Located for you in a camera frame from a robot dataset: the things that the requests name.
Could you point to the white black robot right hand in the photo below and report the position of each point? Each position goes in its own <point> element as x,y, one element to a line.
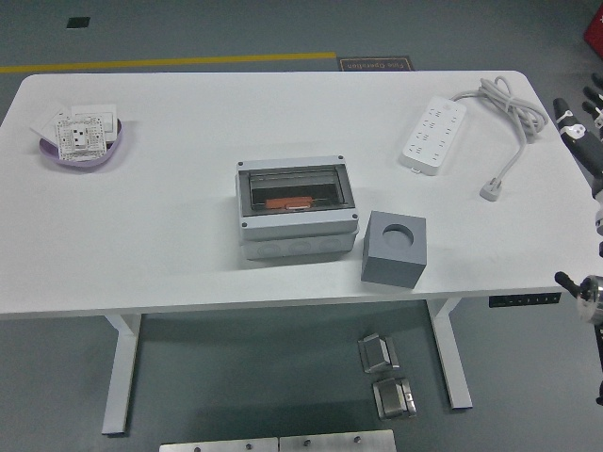
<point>586,146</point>

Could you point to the grey enclosure box with flap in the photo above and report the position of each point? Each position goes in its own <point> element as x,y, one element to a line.
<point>301,226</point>

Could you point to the orange cylinder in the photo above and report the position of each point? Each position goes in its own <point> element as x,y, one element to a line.
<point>278,203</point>

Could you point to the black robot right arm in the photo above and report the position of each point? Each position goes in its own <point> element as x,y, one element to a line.
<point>591,301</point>

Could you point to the grey cube with round hole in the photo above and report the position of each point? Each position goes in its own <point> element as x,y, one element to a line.
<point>386,270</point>

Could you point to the red object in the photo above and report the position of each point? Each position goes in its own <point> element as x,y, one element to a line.
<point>594,33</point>

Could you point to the white power strip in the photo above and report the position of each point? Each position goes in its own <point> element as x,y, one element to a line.
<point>433,136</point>

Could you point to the black table control panel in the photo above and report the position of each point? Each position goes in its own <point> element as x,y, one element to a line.
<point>523,300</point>

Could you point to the white table leg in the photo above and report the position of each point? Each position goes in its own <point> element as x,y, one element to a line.
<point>450,358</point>
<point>120,376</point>

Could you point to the small metal block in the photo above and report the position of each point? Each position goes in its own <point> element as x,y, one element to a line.
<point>377,353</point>

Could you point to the large metal block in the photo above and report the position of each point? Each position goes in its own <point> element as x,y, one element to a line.
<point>393,399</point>

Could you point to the metal plate with screws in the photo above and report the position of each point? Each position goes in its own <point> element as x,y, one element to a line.
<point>334,442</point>

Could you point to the long metal plate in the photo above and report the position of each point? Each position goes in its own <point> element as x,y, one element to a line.
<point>216,446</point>

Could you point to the purple bowl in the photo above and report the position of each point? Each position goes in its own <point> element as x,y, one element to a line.
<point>85,162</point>

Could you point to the white socket panel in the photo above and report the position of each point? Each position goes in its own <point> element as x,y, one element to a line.
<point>80,136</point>

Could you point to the white blank plate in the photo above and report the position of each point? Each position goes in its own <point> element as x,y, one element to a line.
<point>47,122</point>

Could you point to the white switch plate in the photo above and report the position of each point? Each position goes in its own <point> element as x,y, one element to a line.
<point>101,110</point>

